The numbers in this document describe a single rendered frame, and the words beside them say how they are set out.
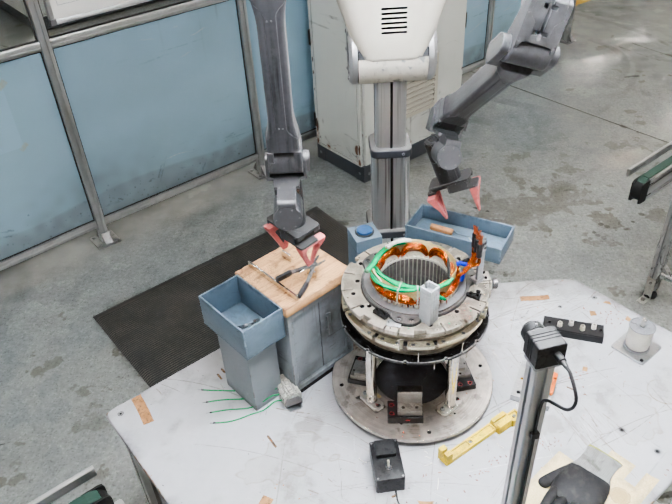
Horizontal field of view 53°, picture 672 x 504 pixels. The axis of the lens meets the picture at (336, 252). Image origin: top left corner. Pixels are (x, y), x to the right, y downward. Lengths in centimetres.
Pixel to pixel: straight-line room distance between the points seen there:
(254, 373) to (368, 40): 81
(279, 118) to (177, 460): 80
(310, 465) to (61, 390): 164
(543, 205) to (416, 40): 227
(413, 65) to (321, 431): 89
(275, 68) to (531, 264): 236
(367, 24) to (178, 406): 100
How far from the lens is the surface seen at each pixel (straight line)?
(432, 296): 134
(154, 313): 318
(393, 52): 166
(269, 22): 116
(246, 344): 147
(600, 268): 342
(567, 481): 156
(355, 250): 173
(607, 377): 180
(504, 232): 175
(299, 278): 155
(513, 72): 131
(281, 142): 128
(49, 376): 308
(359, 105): 369
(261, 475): 156
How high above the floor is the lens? 205
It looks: 37 degrees down
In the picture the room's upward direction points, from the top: 3 degrees counter-clockwise
